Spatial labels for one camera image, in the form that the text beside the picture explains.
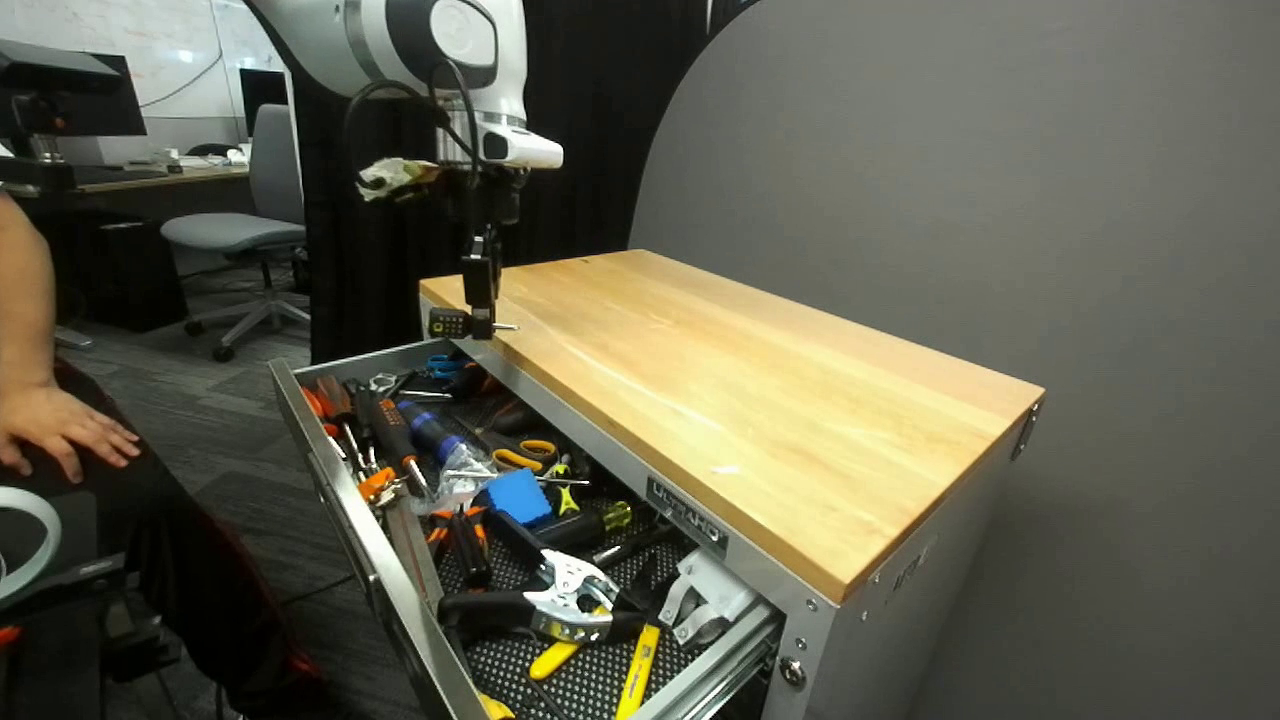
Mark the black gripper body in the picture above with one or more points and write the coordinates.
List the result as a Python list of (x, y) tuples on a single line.
[(488, 210)]

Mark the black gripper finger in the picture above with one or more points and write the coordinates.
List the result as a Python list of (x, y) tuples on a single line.
[(485, 309), (475, 283)]

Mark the tool drawer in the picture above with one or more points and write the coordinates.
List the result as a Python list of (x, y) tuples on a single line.
[(606, 511)]

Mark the stubby black screwdriver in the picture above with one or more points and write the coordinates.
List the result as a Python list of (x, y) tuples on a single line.
[(463, 326)]

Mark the person's bare forearm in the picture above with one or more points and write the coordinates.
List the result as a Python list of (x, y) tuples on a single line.
[(27, 301)]

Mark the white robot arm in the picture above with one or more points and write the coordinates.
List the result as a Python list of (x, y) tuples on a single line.
[(465, 65)]

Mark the orange black screwdriver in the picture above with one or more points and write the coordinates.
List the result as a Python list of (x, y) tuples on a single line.
[(402, 446)]

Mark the person's bare hand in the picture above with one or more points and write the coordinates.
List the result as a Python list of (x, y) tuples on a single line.
[(65, 428)]

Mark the black curtain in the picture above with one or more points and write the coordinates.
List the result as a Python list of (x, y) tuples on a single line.
[(601, 79)]

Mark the grey office chair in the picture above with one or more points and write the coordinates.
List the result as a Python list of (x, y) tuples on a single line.
[(265, 235)]

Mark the dark office desk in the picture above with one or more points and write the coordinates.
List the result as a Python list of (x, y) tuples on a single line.
[(108, 254)]

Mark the grey tool cabinet wooden top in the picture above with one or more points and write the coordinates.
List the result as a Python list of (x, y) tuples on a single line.
[(833, 470)]

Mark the black computer monitor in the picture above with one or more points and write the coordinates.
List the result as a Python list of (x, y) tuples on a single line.
[(65, 94)]

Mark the blue handled screwdriver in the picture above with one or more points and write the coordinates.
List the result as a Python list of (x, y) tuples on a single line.
[(428, 435)]

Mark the orange handled scissors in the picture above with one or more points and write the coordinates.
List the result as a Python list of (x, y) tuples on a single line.
[(525, 454)]

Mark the yellow handled pliers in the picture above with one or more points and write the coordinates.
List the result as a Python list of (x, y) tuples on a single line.
[(557, 654)]

